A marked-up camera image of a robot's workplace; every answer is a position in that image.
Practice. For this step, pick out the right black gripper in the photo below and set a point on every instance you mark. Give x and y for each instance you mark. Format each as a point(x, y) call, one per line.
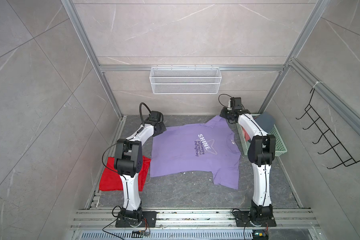
point(223, 113)

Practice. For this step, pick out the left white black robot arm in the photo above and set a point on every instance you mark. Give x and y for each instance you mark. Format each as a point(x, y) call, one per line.
point(129, 162)

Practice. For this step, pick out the red folded t shirt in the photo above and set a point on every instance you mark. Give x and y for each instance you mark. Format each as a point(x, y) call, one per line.
point(111, 181)

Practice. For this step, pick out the white wire mesh basket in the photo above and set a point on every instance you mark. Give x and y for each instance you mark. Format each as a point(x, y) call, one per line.
point(187, 80)

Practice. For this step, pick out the green plastic basket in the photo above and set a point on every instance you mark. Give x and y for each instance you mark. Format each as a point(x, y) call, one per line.
point(280, 146)

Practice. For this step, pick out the green power connector box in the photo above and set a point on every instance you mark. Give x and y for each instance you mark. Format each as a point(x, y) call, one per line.
point(260, 235)

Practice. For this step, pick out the black wire hook rack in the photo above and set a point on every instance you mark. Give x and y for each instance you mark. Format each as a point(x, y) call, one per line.
point(327, 135)

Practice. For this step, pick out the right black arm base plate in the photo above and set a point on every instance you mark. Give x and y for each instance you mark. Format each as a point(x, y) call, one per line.
point(248, 219)

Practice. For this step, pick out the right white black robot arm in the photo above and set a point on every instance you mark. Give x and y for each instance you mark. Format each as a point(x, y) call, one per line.
point(261, 154)

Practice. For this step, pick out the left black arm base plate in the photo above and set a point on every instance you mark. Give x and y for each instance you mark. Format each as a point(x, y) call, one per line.
point(141, 220)

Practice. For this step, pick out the purple t shirt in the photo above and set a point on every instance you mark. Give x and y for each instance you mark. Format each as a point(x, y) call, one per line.
point(208, 147)

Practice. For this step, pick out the small circuit board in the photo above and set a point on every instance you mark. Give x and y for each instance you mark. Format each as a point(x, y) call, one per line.
point(138, 234)

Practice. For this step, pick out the grey blue t shirt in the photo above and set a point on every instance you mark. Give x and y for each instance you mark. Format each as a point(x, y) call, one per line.
point(265, 121)

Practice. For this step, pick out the pink red t shirt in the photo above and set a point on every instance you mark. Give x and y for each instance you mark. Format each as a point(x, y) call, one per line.
point(246, 136)

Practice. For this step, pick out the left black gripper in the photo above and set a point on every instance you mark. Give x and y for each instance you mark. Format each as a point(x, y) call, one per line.
point(163, 127)

